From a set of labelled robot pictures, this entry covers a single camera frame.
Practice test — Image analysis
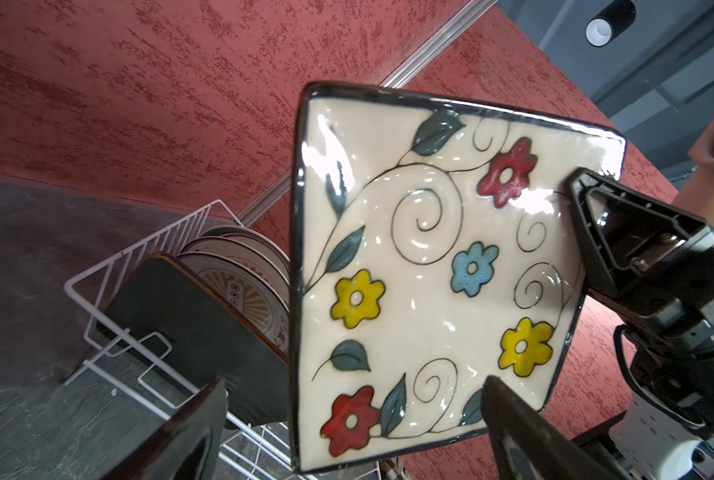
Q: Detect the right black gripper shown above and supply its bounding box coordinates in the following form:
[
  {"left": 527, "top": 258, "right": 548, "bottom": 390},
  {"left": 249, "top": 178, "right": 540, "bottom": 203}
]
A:
[{"left": 565, "top": 168, "right": 714, "bottom": 432}]

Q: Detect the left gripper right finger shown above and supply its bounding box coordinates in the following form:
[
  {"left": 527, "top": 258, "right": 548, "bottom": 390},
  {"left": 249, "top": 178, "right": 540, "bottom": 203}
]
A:
[{"left": 481, "top": 376, "right": 618, "bottom": 479}]

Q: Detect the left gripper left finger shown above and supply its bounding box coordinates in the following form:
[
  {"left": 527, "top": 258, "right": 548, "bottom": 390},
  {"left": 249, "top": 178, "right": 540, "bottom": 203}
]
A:
[{"left": 104, "top": 377, "right": 227, "bottom": 479}]

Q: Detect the dark brown square plate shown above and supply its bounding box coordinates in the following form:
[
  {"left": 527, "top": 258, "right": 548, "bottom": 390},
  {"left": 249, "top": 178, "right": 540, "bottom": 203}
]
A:
[{"left": 103, "top": 254, "right": 288, "bottom": 425}]

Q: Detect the floral square ceramic plate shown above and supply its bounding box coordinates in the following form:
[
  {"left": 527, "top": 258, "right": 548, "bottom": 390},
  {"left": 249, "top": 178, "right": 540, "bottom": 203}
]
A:
[{"left": 289, "top": 91, "right": 627, "bottom": 474}]

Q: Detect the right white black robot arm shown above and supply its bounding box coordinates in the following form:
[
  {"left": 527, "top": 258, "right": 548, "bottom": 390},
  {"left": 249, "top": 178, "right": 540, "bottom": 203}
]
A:
[{"left": 564, "top": 168, "right": 714, "bottom": 479}]

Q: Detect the round patterned plate front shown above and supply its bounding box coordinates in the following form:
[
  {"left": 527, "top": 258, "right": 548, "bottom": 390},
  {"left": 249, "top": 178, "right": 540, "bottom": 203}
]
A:
[{"left": 177, "top": 253, "right": 289, "bottom": 355}]

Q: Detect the round patterned plate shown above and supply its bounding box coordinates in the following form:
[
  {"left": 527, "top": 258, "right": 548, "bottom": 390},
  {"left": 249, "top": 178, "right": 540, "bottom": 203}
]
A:
[
  {"left": 177, "top": 253, "right": 289, "bottom": 355},
  {"left": 181, "top": 235, "right": 289, "bottom": 303},
  {"left": 201, "top": 225, "right": 290, "bottom": 272}
]

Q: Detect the round patterned plate middle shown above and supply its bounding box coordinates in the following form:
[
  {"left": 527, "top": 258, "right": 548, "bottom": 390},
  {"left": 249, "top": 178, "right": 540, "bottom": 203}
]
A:
[{"left": 181, "top": 235, "right": 289, "bottom": 303}]

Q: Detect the black ceiling spotlight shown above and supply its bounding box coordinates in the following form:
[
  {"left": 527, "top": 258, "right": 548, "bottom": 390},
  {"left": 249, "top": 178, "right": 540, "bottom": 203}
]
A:
[{"left": 585, "top": 0, "right": 637, "bottom": 48}]

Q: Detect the round patterned plate back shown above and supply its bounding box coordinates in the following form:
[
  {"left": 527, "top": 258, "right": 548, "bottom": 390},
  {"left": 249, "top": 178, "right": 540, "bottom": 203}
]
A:
[{"left": 201, "top": 225, "right": 290, "bottom": 272}]

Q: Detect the white wire dish rack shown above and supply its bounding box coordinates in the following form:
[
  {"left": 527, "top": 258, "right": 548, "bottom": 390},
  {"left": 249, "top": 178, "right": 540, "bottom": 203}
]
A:
[{"left": 63, "top": 199, "right": 296, "bottom": 479}]

